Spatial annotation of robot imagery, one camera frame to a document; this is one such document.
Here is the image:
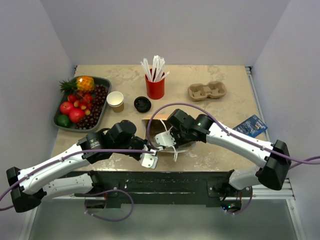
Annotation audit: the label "brown paper takeout bag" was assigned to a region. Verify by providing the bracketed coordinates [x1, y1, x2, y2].
[149, 114, 196, 162]

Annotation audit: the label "brown pulp cup carrier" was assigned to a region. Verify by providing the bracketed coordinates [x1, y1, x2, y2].
[187, 81, 227, 102]

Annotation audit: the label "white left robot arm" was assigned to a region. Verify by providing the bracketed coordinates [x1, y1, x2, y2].
[6, 120, 158, 213]

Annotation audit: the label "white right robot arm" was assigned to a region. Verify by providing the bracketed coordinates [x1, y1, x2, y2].
[167, 109, 291, 197]

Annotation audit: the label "black plastic cup lid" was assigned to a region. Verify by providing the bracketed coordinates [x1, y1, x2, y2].
[133, 96, 152, 113]

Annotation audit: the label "stacked brown paper cups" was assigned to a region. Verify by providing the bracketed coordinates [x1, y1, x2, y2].
[106, 91, 124, 113]

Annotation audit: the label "dark red grape bunch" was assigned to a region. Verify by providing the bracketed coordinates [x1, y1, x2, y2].
[75, 84, 109, 130]

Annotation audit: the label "red ribbed straw cup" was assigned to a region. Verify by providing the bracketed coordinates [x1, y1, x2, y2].
[144, 75, 165, 100]

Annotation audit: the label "white wrapped straw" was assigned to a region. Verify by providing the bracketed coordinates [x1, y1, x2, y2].
[142, 58, 155, 81]
[140, 61, 154, 82]
[154, 56, 165, 82]
[157, 71, 170, 82]
[151, 55, 159, 82]

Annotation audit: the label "red apple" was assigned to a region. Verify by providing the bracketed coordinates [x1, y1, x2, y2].
[68, 108, 85, 124]
[59, 101, 74, 116]

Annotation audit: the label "red lychee fruit cluster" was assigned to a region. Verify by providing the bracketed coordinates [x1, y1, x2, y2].
[67, 92, 94, 116]

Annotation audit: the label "blue card packet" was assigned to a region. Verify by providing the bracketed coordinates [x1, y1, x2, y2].
[233, 114, 268, 138]

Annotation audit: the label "green lime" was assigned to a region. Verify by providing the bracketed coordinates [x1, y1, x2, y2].
[56, 114, 71, 128]

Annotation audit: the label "orange pineapple fruit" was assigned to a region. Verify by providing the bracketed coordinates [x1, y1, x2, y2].
[59, 75, 96, 93]

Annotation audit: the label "dark green fruit tray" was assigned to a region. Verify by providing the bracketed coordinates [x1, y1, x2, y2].
[53, 76, 112, 133]

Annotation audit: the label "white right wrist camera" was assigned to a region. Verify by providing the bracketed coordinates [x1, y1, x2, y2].
[154, 131, 176, 149]

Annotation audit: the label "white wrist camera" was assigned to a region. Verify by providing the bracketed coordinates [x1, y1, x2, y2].
[139, 150, 158, 170]
[154, 131, 176, 149]

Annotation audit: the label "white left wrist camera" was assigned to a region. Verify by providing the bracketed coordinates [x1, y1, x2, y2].
[139, 150, 158, 170]

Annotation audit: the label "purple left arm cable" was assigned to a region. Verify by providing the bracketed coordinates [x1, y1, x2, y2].
[0, 148, 155, 222]

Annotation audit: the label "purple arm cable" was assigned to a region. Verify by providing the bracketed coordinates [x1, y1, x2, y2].
[146, 102, 320, 216]
[0, 148, 155, 222]

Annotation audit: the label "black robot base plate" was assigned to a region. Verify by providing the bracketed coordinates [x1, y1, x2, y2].
[87, 170, 251, 208]

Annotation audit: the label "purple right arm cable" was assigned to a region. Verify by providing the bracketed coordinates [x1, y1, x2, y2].
[146, 102, 320, 216]

